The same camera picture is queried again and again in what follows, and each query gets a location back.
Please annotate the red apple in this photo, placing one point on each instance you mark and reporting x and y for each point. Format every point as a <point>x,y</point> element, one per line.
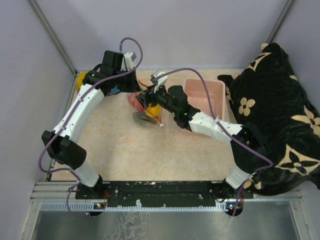
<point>135,103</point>

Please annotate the clear zip bag orange zipper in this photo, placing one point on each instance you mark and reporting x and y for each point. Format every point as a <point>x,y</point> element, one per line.
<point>141,90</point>

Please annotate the yellow lemon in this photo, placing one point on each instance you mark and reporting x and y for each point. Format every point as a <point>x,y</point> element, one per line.
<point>153,111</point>

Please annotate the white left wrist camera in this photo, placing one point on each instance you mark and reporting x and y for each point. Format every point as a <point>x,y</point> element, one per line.
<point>128,61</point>

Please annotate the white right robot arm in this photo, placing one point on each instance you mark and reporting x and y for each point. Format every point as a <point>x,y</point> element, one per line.
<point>248,146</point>

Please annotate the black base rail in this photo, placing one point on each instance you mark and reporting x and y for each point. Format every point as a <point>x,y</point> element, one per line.
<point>158,193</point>

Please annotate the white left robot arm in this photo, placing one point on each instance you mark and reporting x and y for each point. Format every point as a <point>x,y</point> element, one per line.
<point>61,143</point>

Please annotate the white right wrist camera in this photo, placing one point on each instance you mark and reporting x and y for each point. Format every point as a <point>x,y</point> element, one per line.
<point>159,79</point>

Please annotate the blue cloth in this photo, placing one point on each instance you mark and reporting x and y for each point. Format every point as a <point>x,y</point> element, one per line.
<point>114,91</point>

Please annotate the white slotted cable duct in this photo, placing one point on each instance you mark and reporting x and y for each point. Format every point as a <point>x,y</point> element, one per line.
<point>95,206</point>

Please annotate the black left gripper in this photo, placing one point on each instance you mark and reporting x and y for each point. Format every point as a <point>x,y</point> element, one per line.
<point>134,86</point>

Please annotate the yellow plush toy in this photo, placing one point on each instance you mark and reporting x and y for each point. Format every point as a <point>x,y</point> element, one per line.
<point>79,80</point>

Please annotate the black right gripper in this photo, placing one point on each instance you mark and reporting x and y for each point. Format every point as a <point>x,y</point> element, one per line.
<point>152,95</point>

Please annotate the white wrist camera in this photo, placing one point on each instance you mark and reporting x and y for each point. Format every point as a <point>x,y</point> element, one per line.
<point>128,61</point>
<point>159,79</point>

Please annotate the dark green lime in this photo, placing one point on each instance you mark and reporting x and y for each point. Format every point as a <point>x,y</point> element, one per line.
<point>141,119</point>

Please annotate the black floral blanket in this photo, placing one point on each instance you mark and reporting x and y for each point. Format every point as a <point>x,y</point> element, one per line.
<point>268,94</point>

